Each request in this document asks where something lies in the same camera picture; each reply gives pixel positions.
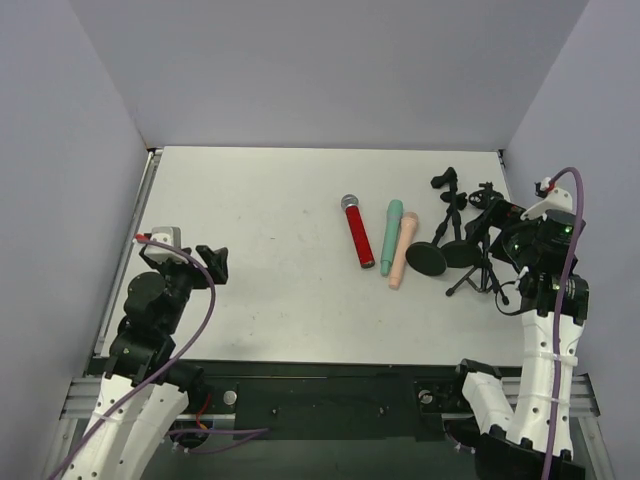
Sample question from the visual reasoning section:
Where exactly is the black tripod microphone stand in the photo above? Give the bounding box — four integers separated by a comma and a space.
445, 182, 509, 306

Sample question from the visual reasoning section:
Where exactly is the black round-base stand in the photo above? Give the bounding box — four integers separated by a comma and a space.
440, 192, 481, 268
405, 167, 458, 276

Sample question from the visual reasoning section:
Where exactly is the red glitter microphone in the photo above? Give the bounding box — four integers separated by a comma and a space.
341, 194, 375, 269

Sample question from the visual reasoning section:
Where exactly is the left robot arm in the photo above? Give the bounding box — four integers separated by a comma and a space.
50, 235, 228, 479

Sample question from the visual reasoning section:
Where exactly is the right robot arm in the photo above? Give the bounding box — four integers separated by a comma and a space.
458, 199, 589, 479

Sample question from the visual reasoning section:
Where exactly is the black round-base stand front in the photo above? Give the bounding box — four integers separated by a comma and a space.
405, 167, 458, 276

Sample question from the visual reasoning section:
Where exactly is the peach toy microphone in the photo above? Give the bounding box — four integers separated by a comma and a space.
388, 212, 419, 290

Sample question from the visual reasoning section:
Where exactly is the mint green toy microphone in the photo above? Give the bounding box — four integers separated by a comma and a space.
380, 199, 404, 277

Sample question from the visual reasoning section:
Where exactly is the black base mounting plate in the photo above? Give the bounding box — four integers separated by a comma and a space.
185, 360, 472, 441

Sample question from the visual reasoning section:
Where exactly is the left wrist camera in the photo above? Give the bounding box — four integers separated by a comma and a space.
134, 226, 186, 265

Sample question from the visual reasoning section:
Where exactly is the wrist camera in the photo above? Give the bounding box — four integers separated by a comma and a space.
134, 226, 186, 265
520, 177, 573, 221

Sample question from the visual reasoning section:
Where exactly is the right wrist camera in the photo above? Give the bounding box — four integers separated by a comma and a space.
520, 177, 573, 221

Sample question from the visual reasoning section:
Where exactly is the aluminium frame rail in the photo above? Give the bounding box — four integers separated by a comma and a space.
60, 377, 101, 420

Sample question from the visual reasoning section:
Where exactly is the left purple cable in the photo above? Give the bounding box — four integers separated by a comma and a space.
49, 237, 271, 476

